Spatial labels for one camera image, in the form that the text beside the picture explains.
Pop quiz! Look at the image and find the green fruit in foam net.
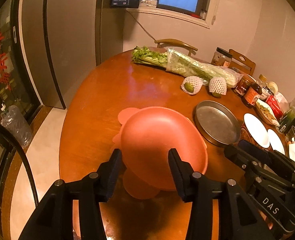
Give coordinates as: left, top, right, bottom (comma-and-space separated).
209, 77, 227, 98

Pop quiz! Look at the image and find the grey refrigerator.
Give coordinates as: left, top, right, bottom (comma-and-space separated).
20, 0, 128, 110

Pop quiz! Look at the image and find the clear water jug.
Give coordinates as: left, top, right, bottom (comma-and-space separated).
0, 105, 33, 148

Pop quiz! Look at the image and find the glass door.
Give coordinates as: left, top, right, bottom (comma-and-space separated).
0, 0, 41, 130

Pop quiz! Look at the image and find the glass jar black lid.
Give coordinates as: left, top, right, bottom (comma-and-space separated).
211, 47, 233, 68

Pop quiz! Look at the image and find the small round metal pan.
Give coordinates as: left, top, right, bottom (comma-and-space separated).
195, 100, 241, 147

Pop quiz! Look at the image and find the white dish of green vegetables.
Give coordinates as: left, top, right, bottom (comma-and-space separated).
255, 99, 280, 127

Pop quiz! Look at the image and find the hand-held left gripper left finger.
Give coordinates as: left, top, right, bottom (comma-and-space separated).
19, 149, 124, 240

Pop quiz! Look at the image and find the white paper sheet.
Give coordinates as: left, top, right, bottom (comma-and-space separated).
287, 141, 295, 164

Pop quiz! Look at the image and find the white flat box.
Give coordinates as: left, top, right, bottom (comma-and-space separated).
139, 0, 158, 8

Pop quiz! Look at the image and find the brown sauce jar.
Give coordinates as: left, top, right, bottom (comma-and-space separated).
234, 74, 256, 97

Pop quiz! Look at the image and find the brown sauce bottle orange cap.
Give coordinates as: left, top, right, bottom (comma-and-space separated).
242, 82, 263, 108

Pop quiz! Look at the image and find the clear plastic bag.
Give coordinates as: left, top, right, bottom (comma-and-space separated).
165, 47, 244, 88

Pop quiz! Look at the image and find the black box on shelf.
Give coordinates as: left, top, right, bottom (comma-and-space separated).
110, 0, 140, 9

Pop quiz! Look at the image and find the clear glass cup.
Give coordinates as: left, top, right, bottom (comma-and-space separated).
286, 126, 295, 143

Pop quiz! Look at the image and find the pink bowl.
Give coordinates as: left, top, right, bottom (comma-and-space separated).
120, 106, 208, 190

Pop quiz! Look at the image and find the empty foam net sleeve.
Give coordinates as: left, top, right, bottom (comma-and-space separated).
180, 76, 204, 95

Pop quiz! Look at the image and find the celery bunch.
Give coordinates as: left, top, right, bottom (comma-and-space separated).
131, 46, 243, 88

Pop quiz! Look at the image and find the wooden chair cutout back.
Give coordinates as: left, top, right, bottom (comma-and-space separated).
228, 49, 256, 77

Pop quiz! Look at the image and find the pale yellow round container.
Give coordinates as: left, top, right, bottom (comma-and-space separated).
266, 81, 279, 95

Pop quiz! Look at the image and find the curved wooden chair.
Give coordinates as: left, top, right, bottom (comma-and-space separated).
154, 39, 198, 57

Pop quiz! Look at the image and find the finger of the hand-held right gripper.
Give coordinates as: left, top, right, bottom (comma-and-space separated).
238, 140, 295, 178
224, 144, 295, 188

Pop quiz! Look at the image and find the red paper decoration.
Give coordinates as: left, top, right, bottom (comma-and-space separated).
0, 31, 13, 92

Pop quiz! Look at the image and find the plastic bottle green liquid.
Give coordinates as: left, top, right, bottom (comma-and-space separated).
277, 97, 295, 134

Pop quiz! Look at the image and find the red tissue pack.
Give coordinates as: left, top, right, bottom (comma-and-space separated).
265, 92, 289, 120

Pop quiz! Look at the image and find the thin wall cable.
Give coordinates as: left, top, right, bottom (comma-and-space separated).
129, 8, 158, 42

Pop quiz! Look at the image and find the white plate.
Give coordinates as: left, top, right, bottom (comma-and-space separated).
267, 129, 286, 155
244, 113, 271, 148

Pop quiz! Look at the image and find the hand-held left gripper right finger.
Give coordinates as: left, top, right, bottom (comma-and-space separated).
168, 149, 278, 240

